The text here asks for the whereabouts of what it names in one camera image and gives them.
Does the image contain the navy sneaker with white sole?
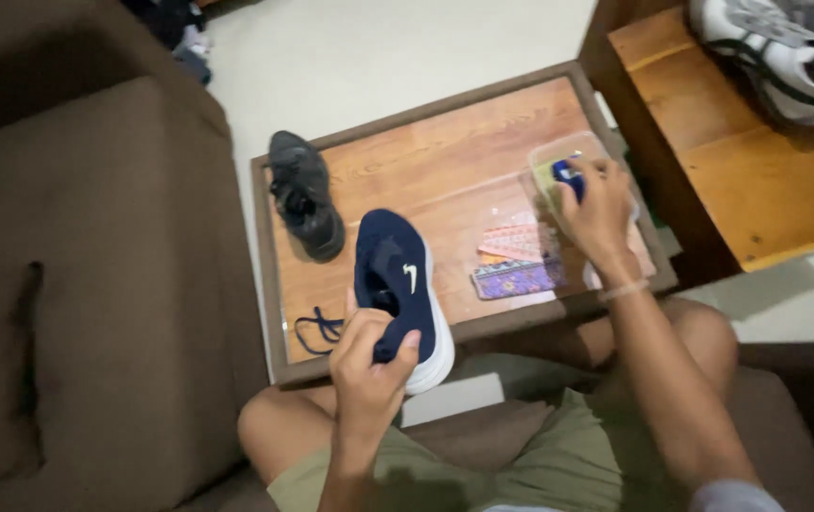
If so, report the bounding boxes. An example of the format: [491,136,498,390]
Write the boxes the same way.
[353,208,455,396]

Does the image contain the clear plastic container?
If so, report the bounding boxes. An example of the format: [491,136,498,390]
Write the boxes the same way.
[526,131,615,236]

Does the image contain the person's left hand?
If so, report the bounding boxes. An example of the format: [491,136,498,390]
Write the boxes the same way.
[329,288,424,429]

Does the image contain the white and grey sneaker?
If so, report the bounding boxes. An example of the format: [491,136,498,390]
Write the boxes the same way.
[687,0,814,128]

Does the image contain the navy shoelace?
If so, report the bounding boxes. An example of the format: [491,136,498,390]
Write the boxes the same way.
[295,307,346,357]

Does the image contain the small blue brush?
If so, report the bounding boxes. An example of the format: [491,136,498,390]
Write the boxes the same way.
[551,158,587,203]

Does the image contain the grey shirt sleeve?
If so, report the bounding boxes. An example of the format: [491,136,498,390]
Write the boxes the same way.
[690,479,786,512]

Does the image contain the person's right hand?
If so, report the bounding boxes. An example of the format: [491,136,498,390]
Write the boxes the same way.
[558,158,642,277]

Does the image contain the green shorts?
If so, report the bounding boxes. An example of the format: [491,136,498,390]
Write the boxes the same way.
[267,387,694,512]

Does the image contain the black shoe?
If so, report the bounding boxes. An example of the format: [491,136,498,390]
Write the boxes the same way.
[265,130,346,263]

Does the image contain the wooden side table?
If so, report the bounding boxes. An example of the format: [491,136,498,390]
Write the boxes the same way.
[578,0,814,287]

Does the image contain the person's left leg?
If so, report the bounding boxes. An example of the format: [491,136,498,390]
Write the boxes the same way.
[238,387,340,486]

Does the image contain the pink patterned pouch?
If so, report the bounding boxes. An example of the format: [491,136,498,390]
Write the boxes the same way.
[478,222,559,265]

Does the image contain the purple patterned pouch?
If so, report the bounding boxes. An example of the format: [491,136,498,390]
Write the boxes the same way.
[471,257,569,301]

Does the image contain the heap of dark clothes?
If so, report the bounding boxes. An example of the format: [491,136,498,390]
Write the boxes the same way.
[123,0,215,86]

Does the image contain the low wooden coffee table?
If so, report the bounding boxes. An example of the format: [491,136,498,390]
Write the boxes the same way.
[251,60,679,388]

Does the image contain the pale wrist bracelet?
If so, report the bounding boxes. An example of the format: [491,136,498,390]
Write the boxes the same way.
[597,279,651,304]

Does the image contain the brown sofa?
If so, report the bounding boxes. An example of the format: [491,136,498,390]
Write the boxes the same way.
[0,0,814,512]

